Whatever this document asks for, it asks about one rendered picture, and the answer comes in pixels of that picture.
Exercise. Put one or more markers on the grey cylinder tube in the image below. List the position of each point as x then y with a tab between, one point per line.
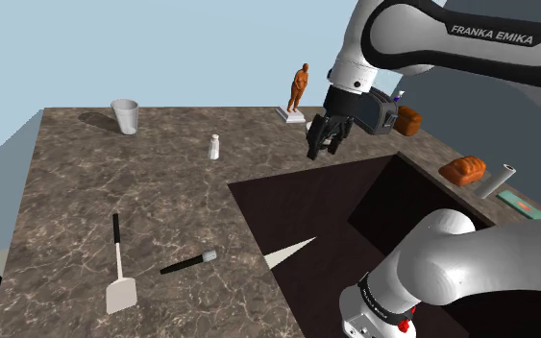
494	182

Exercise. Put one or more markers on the dark grey toaster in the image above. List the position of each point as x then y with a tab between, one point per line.
378	114

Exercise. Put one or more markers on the black brush grey head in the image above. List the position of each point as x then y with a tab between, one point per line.
188	262

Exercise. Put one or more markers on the dark brown sink basin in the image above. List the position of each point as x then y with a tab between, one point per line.
312	210

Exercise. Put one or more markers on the small white purple bottle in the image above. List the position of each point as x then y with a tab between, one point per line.
398	96

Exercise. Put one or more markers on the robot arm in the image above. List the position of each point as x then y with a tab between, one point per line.
457	267

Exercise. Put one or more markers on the white salt shaker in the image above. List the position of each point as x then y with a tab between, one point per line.
213	148

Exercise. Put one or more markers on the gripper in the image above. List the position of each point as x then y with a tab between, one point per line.
334	125

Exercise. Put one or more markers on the small white round thing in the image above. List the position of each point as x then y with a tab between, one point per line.
308	125

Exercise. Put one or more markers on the brown bread loaf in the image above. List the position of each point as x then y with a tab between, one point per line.
409	120
463	170

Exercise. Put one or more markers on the green flat tablet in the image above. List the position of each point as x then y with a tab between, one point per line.
523	205

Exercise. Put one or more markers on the orange human figure statue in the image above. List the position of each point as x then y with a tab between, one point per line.
297	89

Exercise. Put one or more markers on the white cup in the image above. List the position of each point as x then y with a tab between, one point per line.
126	117

